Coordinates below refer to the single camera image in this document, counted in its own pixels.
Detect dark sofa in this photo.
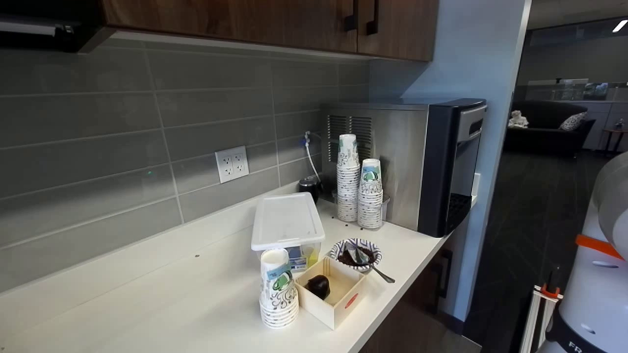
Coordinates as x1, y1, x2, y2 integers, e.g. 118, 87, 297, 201
505, 99, 599, 160

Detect black handle of untouched door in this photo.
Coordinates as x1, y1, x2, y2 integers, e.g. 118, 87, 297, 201
363, 0, 383, 38

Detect black open wall shelf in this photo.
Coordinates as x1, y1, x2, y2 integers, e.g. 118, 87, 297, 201
0, 0, 118, 56

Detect dark lower cabinet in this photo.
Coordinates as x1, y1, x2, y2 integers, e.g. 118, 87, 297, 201
357, 242, 485, 353

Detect patterned paper bowl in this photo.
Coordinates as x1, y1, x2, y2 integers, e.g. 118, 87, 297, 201
326, 236, 383, 277

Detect small cardboard box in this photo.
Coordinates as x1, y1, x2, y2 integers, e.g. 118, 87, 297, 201
293, 256, 371, 332

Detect medium paper cup stack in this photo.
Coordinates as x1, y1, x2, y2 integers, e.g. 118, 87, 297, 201
355, 158, 387, 232

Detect metal spoon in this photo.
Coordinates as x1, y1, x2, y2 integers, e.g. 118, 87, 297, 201
346, 244, 399, 287

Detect short patterned paper cup stack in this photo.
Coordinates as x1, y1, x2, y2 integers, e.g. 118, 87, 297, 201
257, 248, 303, 332

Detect black handle of grasped door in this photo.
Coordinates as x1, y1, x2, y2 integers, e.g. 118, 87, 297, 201
344, 0, 361, 34

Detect wooden cabinet door untouched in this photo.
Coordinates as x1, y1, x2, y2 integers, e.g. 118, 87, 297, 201
357, 0, 442, 65

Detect black silver beverage machine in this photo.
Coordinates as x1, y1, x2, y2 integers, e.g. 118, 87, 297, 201
318, 97, 491, 240

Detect clear plastic lidded container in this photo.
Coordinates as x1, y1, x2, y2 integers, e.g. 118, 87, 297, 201
250, 191, 328, 273

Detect thin metal hose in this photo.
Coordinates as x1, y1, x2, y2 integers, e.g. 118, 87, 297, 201
301, 130, 324, 185

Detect small black object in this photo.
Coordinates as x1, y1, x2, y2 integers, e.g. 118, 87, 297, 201
304, 273, 334, 303

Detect wooden cabinet door grasped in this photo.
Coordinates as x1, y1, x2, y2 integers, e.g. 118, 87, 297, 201
100, 0, 361, 58

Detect tallest paper cup stack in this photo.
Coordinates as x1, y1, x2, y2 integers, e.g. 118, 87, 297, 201
334, 132, 363, 226

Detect white red-tipped poles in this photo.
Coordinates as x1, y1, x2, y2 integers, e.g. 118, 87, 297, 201
518, 283, 565, 353

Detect white double wall outlet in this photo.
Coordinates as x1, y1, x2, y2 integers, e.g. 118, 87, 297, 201
212, 144, 251, 187

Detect white cloth bundle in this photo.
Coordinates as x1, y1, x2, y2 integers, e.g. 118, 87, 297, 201
507, 109, 532, 132

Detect light cushion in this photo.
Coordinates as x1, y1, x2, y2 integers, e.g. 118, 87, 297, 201
558, 111, 591, 134

